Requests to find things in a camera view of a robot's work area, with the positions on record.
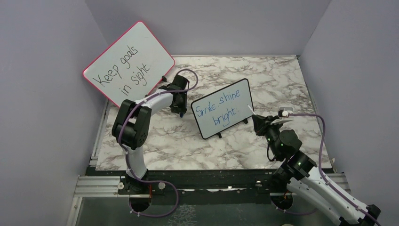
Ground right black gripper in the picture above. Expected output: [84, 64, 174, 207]
[253, 114, 284, 159]

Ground black framed whiteboard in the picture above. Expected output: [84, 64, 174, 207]
[191, 78, 254, 139]

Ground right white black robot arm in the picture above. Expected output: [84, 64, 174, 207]
[251, 110, 381, 226]

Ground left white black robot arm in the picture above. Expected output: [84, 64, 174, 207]
[112, 74, 189, 194]

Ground pink framed whiteboard with writing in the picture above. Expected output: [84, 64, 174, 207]
[82, 21, 175, 106]

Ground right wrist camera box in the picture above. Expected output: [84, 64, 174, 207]
[271, 107, 294, 125]

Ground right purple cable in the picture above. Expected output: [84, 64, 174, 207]
[282, 113, 382, 226]

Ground black aluminium mounting rail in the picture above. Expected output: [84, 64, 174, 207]
[73, 168, 351, 205]

